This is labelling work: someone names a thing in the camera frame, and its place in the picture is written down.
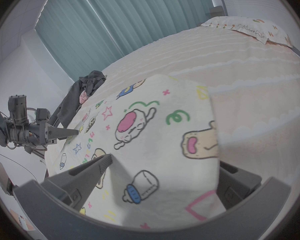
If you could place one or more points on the bed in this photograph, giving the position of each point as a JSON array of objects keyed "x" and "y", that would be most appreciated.
[{"x": 252, "y": 71}]

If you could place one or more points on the white printed pillow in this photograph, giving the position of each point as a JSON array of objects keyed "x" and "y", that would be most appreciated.
[{"x": 247, "y": 29}]

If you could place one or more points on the grey bedside table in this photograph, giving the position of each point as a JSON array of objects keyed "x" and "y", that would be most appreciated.
[{"x": 215, "y": 12}]

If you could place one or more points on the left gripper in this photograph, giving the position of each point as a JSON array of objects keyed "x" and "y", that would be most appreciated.
[{"x": 33, "y": 134}]

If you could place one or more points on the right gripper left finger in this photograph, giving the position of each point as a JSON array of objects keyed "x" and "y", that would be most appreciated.
[{"x": 65, "y": 186}]

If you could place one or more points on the white printed pyjama top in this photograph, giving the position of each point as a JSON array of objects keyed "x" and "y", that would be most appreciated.
[{"x": 152, "y": 134}]

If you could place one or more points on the pile of clothes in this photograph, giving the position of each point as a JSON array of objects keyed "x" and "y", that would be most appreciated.
[{"x": 90, "y": 84}]

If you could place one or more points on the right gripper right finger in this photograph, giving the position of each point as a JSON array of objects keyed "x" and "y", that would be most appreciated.
[{"x": 237, "y": 184}]

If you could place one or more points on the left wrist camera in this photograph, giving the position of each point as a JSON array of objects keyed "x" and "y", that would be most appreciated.
[{"x": 43, "y": 114}]

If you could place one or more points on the blue-green curtain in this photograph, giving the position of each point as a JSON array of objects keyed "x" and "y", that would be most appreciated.
[
  {"x": 70, "y": 39},
  {"x": 152, "y": 14}
]

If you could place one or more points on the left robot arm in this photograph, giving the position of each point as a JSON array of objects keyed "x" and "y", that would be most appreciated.
[{"x": 17, "y": 109}]

